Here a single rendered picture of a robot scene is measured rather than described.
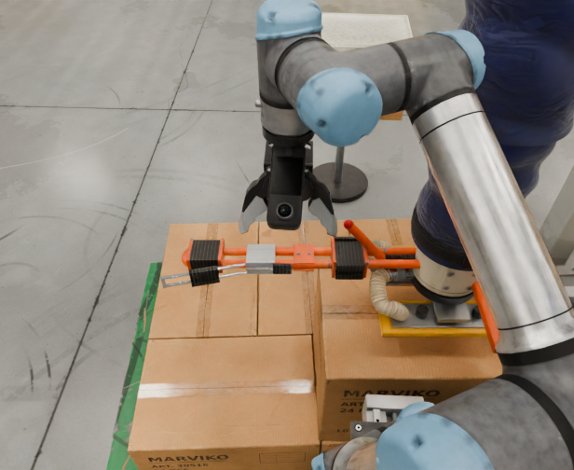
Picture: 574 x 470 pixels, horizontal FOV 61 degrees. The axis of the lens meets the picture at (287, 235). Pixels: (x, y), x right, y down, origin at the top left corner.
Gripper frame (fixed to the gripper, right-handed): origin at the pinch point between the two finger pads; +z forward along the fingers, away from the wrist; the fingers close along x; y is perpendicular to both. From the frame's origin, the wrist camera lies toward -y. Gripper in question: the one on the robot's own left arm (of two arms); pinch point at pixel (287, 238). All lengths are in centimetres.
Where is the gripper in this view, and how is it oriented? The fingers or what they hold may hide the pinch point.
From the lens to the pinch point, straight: 78.3
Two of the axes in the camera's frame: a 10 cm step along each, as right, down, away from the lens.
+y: 0.4, -7.2, 7.0
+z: 0.0, 7.0, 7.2
